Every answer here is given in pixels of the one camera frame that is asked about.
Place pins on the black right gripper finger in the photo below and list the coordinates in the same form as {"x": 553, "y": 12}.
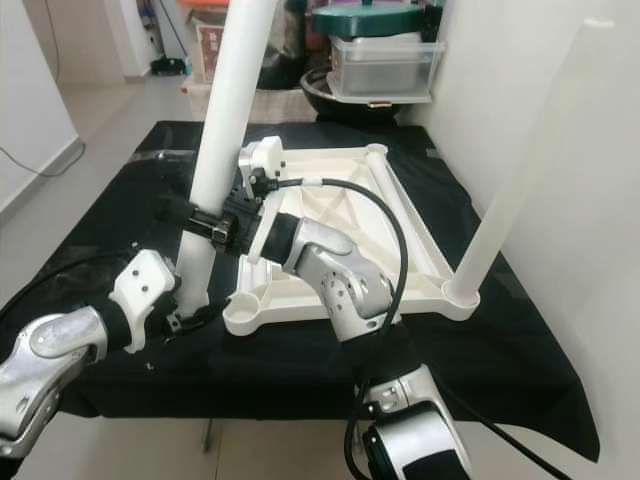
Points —
{"x": 195, "y": 220}

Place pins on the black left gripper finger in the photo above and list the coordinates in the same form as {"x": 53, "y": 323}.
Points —
{"x": 200, "y": 318}

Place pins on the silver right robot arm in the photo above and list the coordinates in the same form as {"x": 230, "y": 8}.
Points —
{"x": 340, "y": 275}

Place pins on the white plastic children table top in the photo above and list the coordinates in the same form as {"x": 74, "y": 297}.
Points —
{"x": 300, "y": 300}

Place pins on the clear tape strip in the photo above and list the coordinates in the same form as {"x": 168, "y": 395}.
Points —
{"x": 160, "y": 156}

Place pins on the black tablecloth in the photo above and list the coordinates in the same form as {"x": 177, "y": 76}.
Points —
{"x": 120, "y": 220}

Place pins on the green mop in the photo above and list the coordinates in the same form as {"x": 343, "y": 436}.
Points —
{"x": 170, "y": 66}

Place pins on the black bag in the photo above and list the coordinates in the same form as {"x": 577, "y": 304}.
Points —
{"x": 290, "y": 50}

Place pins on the clear plastic container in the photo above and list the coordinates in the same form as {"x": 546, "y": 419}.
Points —
{"x": 385, "y": 70}

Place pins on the orange lidded storage box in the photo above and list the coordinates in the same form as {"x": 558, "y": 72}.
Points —
{"x": 200, "y": 5}

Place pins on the green round pot lid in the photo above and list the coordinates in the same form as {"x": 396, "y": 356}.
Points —
{"x": 365, "y": 20}

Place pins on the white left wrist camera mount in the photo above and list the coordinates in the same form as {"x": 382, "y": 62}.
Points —
{"x": 145, "y": 290}

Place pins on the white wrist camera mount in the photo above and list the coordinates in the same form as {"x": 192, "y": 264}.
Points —
{"x": 145, "y": 290}
{"x": 260, "y": 160}

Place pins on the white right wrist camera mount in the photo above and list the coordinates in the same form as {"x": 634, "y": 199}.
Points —
{"x": 260, "y": 160}

